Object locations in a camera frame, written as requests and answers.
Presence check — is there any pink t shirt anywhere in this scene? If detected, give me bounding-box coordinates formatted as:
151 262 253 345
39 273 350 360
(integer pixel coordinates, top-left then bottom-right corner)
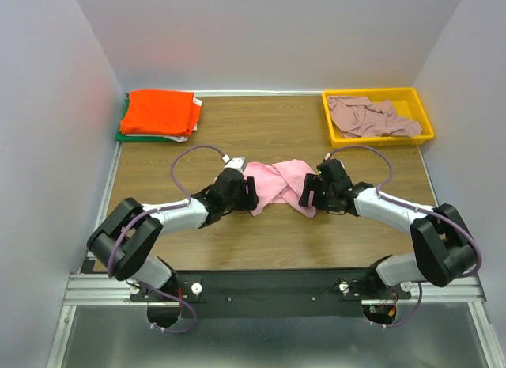
245 159 316 218

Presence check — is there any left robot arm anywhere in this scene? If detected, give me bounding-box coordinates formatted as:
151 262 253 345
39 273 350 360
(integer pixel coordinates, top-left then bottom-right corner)
87 168 259 301

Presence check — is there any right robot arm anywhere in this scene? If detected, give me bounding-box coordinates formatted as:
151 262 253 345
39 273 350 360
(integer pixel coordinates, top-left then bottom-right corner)
299 159 481 298

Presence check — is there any crumpled mauve t shirt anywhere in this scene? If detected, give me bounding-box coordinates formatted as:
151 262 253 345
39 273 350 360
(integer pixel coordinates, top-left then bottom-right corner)
327 96 422 138

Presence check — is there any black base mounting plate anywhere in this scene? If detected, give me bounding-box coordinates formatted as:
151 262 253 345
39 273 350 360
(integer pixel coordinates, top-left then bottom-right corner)
126 267 412 320

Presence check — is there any folded orange t shirt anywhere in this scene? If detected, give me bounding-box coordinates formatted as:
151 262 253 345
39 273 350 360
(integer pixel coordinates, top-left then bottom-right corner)
119 89 199 136

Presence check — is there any yellow plastic bin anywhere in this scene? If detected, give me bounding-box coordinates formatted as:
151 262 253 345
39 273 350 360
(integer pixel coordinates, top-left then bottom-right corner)
321 87 435 148

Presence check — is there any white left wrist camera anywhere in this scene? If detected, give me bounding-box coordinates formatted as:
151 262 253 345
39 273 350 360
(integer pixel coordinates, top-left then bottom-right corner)
225 157 247 174

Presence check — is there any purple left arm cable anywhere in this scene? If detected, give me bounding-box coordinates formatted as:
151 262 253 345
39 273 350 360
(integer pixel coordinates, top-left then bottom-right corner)
105 145 232 334

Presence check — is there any aluminium frame rail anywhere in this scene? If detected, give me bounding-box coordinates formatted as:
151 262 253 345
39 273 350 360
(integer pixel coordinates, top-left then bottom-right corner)
63 274 486 306

